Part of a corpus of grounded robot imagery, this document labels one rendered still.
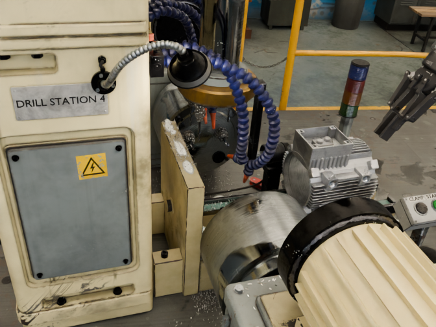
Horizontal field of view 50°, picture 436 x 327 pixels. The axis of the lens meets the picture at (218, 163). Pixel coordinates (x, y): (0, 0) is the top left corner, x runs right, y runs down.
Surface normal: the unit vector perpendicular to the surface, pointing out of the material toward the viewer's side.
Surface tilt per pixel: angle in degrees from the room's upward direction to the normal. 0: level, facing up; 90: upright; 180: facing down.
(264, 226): 13
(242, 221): 28
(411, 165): 0
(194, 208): 90
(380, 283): 22
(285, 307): 0
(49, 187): 90
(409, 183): 0
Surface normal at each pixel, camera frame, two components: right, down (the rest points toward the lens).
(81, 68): 0.29, 0.54
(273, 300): 0.07, -0.83
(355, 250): -0.30, -0.73
